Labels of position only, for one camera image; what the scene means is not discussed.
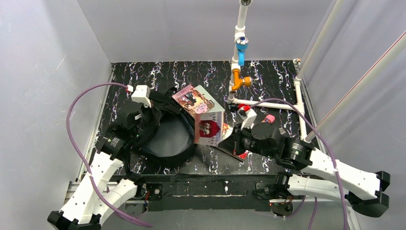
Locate maroon illustrated book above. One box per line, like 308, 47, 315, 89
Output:
194, 113, 226, 146

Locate purple cable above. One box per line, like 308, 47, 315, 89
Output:
250, 98, 351, 230
66, 82, 153, 229

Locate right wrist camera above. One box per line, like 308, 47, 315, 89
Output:
237, 104, 257, 130

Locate orange flashlight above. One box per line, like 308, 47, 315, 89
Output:
231, 69, 252, 92

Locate pink illustrated book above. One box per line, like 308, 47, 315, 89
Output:
172, 85, 214, 118

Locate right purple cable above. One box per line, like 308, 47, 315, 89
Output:
250, 98, 351, 230

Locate red patterned book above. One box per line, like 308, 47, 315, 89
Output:
214, 145, 249, 162

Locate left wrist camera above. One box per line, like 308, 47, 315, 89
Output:
127, 85, 152, 108

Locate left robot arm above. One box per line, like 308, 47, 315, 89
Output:
47, 151, 152, 230

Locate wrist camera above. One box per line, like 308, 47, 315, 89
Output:
127, 85, 152, 108
237, 104, 257, 130

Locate blue flashlight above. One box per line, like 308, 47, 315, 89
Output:
236, 36, 249, 67

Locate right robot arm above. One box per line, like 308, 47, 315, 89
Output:
219, 122, 390, 218

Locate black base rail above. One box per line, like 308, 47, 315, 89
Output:
112, 172, 277, 212

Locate black student backpack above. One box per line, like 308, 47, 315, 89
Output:
132, 87, 196, 167

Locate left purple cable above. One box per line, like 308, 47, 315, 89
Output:
66, 82, 153, 229

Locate white pvc pipe frame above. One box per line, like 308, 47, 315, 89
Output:
226, 0, 406, 142

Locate pink eraser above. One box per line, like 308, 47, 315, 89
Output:
262, 114, 275, 124

